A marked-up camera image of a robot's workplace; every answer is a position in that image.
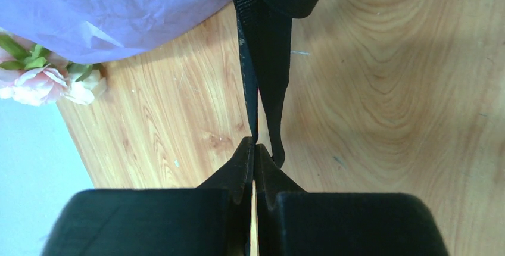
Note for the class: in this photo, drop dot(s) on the pink wrapping paper sheet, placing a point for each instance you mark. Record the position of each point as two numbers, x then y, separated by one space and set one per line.
95 31

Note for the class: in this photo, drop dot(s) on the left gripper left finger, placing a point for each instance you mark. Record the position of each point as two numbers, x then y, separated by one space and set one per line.
213 218

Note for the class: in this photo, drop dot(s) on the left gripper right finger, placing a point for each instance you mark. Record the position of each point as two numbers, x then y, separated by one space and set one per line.
292 221

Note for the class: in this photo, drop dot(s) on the pink fake flower stem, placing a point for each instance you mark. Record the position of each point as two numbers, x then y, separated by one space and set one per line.
33 75

